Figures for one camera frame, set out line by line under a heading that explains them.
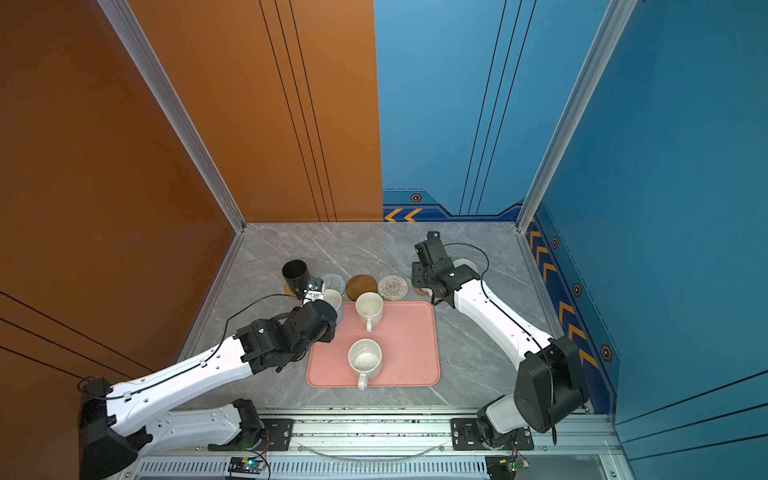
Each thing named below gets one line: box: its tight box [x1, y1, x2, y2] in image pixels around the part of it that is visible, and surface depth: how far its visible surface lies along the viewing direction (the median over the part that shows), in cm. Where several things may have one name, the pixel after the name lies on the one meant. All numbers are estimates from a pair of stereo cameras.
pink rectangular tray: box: [306, 301, 441, 388], surface depth 86 cm
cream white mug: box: [355, 291, 384, 333], surface depth 89 cm
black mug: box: [282, 259, 311, 300], surface depth 96 cm
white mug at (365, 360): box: [348, 338, 383, 391], surface depth 81 cm
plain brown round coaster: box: [346, 274, 378, 301], surface depth 104 cm
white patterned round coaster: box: [377, 275, 409, 301], surface depth 102 cm
